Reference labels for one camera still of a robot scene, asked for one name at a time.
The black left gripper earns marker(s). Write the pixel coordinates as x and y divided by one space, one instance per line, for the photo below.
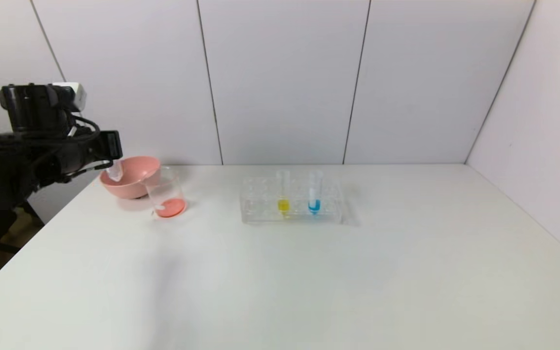
113 144

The test tube with red pigment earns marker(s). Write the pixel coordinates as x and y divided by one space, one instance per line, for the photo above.
115 171

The test tube with blue pigment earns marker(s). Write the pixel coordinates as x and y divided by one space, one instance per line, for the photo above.
314 206

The orange and black left arm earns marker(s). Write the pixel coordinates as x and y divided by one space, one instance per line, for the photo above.
27 109

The test tube with yellow pigment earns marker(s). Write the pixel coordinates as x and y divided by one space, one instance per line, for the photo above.
283 206

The clear acrylic test tube rack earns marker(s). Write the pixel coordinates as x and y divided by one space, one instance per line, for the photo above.
299 216

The pink bowl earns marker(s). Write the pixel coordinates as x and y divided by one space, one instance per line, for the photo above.
134 182

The clear glass beaker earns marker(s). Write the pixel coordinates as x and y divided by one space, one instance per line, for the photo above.
169 206

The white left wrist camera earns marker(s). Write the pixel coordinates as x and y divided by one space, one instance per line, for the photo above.
73 95

